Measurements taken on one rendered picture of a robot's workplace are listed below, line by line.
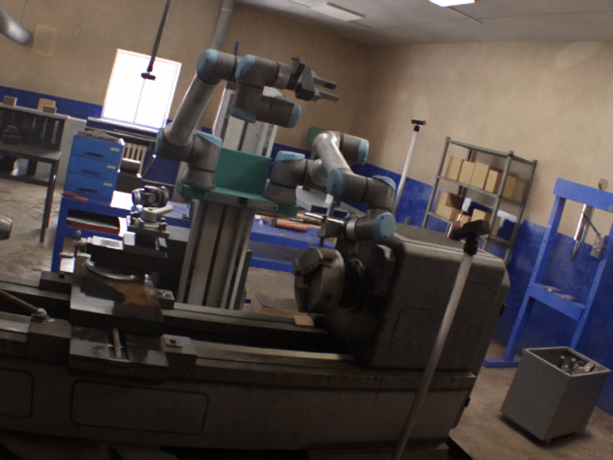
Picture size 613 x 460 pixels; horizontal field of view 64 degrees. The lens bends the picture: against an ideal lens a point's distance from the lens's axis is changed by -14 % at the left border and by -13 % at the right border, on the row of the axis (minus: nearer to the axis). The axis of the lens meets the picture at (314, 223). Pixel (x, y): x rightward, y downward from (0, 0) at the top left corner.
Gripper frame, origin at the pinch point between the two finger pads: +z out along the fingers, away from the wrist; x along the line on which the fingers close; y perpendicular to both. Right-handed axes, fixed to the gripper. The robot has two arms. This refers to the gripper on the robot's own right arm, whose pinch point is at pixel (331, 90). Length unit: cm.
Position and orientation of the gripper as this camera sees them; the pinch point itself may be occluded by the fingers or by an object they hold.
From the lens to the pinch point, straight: 194.7
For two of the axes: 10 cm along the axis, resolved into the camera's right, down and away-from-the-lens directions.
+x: 1.2, 8.1, -5.7
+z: 8.9, 1.7, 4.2
